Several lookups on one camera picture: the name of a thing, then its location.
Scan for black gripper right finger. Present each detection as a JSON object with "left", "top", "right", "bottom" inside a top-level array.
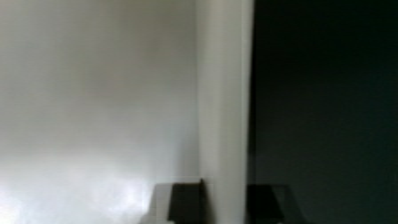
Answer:
[{"left": 244, "top": 184, "right": 305, "bottom": 224}]

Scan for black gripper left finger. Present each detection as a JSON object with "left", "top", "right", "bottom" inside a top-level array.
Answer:
[{"left": 145, "top": 179, "right": 205, "bottom": 224}]

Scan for white square tabletop part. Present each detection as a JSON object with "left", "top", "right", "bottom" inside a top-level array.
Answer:
[{"left": 0, "top": 0, "right": 252, "bottom": 224}]

